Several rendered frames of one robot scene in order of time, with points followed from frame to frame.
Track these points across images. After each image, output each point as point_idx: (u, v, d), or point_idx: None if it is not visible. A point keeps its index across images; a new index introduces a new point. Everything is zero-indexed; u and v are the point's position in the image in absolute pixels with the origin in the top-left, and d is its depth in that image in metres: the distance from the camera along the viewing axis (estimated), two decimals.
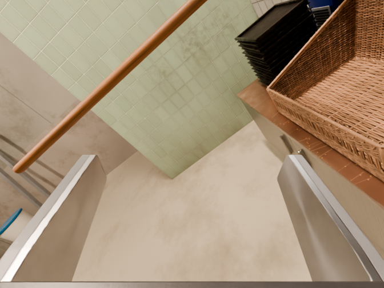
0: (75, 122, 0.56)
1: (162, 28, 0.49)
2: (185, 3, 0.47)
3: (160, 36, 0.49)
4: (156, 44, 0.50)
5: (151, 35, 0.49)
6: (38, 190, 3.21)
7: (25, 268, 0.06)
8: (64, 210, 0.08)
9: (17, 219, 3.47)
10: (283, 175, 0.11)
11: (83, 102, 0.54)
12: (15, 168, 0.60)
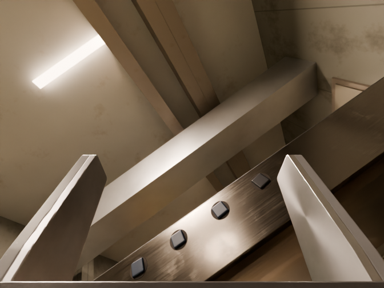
0: None
1: None
2: None
3: None
4: None
5: None
6: None
7: (25, 268, 0.06)
8: (64, 210, 0.08)
9: None
10: (283, 175, 0.11)
11: None
12: None
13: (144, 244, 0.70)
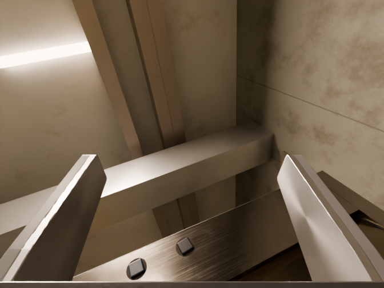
0: None
1: None
2: None
3: None
4: None
5: None
6: None
7: (25, 268, 0.06)
8: (64, 210, 0.08)
9: None
10: (283, 175, 0.11)
11: None
12: None
13: None
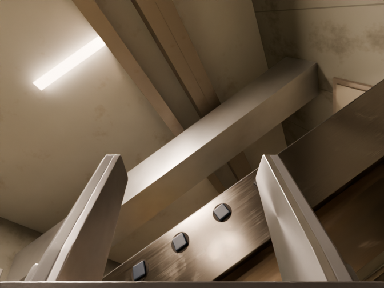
0: None
1: None
2: None
3: None
4: None
5: None
6: None
7: (67, 268, 0.06)
8: (96, 210, 0.08)
9: None
10: (260, 175, 0.11)
11: None
12: None
13: (146, 247, 0.69)
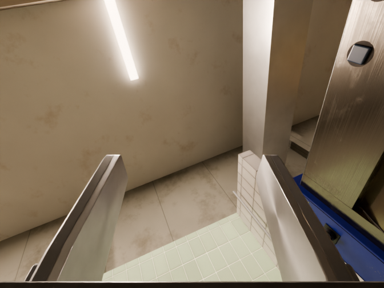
0: None
1: None
2: None
3: None
4: None
5: None
6: None
7: (67, 268, 0.06)
8: (96, 210, 0.08)
9: None
10: (260, 175, 0.11)
11: None
12: None
13: None
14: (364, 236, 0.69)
